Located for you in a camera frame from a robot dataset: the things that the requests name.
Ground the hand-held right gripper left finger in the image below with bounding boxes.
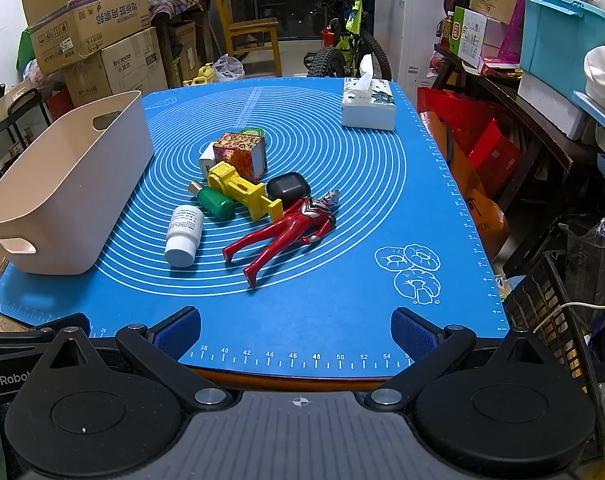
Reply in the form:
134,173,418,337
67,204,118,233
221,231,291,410
30,306,233,412

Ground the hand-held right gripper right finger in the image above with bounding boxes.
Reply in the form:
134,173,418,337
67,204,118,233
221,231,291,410
365,307,565,412

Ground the white pill bottle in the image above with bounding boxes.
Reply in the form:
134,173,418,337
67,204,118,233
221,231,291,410
164,205,204,267

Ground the small green bottle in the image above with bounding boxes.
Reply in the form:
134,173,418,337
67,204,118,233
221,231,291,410
187,181,236,221

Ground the beige plastic basket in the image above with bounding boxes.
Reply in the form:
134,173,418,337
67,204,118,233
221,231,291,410
0,91,156,276

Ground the yellow plastic toy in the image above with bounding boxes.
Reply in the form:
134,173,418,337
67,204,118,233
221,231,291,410
207,161,283,222

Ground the red hero action figure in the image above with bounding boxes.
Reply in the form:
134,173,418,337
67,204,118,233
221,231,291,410
222,189,342,291

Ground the black earbud case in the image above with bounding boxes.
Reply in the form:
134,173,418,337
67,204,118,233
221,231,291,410
266,172,311,206

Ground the orange basketball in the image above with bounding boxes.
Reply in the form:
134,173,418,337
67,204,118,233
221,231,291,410
462,190,510,261

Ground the black plastic crate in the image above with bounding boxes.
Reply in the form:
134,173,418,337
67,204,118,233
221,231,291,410
502,250,605,461

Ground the blue silicone mat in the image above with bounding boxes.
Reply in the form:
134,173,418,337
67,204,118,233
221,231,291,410
0,77,510,381

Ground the white charger plug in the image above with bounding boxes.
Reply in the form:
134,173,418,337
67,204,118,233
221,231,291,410
198,141,223,181

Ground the patterned cube box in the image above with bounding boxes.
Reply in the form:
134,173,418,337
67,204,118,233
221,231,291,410
216,132,268,184

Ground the red paper bag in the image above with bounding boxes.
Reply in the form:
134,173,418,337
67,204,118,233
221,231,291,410
417,87,525,201

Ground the black metal shelf rack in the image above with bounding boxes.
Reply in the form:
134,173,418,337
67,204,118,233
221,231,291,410
0,87,53,176

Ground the floral tissue box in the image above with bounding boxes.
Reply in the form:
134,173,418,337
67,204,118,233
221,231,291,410
341,54,398,132

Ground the dark wooden side table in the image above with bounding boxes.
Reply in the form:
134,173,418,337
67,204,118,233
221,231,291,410
432,45,598,221

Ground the yellow detergent jug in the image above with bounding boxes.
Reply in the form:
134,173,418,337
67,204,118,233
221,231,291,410
182,62,218,86

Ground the white foam box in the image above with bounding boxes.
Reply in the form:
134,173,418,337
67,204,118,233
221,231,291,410
517,70,598,141

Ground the clear plastic bag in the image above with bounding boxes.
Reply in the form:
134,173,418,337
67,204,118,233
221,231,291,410
212,54,246,82

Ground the large taped cardboard box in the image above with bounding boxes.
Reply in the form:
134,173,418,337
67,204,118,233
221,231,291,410
65,27,169,108

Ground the green and white carton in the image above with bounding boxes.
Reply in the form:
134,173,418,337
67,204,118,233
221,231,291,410
449,6,508,70

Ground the white chest freezer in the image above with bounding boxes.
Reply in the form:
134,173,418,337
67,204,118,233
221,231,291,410
375,0,455,106

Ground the open cardboard box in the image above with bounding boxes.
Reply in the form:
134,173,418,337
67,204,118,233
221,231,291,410
22,0,152,76

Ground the wooden chair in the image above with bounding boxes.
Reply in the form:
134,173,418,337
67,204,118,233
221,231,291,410
206,0,283,78

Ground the white cloth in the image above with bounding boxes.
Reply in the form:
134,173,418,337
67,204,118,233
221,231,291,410
583,42,605,106

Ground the teal plastic storage bin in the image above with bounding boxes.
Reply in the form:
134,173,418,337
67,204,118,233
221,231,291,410
519,0,605,91

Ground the white cable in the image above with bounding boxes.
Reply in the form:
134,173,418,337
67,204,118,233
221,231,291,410
532,295,605,333

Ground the green frame bicycle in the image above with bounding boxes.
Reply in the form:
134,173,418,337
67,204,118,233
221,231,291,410
287,0,393,81

